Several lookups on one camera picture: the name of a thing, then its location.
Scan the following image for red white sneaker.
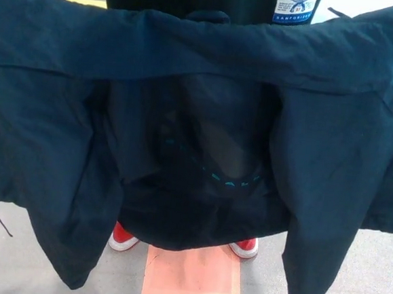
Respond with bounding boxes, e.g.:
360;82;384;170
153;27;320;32
227;235;260;261
107;219;142;253

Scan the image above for navy blue coat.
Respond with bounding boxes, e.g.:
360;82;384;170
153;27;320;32
0;0;393;294

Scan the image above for orange square floor mat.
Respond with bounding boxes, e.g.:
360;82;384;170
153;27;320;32
141;242;246;294

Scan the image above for yellow floor tape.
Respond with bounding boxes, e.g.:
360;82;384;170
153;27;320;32
66;0;109;7

